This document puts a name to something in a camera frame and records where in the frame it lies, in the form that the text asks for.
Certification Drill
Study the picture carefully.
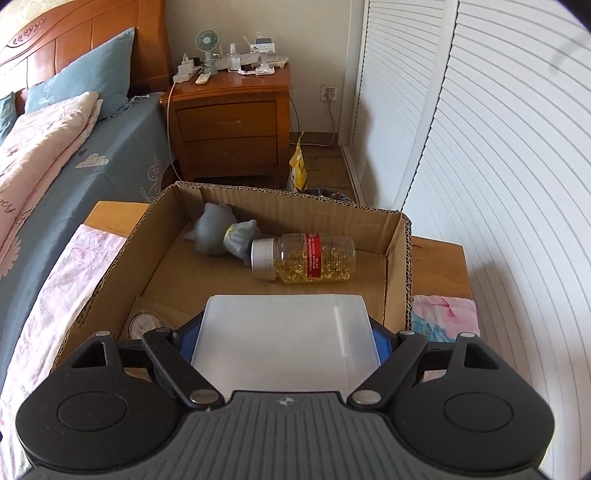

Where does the pink floral sheet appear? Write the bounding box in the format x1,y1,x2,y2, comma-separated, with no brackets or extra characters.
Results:
0,224,481,478

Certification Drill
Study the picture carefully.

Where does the brown cardboard box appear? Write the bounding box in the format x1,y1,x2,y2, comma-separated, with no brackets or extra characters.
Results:
51,181,414,384

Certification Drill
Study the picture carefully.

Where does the bed with grey-blue sheet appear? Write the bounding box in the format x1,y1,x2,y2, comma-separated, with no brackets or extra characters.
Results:
0,92,178,379

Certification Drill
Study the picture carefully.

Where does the blue flower-print pillow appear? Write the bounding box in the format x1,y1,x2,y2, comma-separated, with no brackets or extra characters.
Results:
24,27,136,121

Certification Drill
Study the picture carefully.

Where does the wooden headboard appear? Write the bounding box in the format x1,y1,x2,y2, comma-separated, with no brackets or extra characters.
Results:
0,0,169,107

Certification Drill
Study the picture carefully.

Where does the dark teal pillow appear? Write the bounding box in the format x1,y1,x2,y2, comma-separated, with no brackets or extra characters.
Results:
0,92,17,144

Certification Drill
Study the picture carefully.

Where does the clear bottle of yellow capsules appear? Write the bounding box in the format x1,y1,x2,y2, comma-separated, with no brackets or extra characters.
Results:
250,233,357,284

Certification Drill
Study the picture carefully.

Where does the white charging cable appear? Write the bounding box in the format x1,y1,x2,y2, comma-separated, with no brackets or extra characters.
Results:
165,82,180,178

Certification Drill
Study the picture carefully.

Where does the white louvered closet door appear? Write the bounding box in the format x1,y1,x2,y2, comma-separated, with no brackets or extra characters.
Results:
346,0,458,208
402,0,591,462

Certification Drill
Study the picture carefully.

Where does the white socket cable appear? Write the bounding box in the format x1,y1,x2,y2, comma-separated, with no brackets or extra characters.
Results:
288,99,341,148

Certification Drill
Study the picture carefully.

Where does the pink quilt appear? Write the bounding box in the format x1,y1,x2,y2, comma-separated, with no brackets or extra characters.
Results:
0,91,105,259

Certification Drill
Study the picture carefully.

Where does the small green desk fan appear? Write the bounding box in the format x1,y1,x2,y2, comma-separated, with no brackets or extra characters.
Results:
195,30,218,75

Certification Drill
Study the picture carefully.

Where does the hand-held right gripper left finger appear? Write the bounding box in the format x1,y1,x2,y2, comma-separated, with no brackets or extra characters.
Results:
58,320,227,409

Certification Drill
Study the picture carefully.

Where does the white plastic bottle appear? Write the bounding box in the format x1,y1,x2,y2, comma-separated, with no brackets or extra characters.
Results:
191,294,382,402

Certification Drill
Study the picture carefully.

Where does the wooden nightstand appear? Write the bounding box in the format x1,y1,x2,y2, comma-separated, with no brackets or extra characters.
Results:
159,62,291,190

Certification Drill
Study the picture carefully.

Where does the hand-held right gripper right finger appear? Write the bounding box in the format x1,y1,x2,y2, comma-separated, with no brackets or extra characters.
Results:
346,322,502,409

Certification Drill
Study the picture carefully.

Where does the yellow bag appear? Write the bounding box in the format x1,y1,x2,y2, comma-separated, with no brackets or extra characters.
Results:
288,131,309,191

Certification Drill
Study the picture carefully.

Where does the clear acrylic stand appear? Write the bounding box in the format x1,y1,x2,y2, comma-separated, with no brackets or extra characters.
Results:
240,32,290,75

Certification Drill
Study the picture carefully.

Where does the grey mouse toy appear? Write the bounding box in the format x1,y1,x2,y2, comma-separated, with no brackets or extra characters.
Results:
183,202,258,267

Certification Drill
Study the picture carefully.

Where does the white power strip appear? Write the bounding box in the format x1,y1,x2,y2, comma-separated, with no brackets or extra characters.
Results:
173,54,204,84

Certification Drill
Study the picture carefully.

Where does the dark trash bin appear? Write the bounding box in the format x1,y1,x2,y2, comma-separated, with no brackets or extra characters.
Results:
300,187,354,204

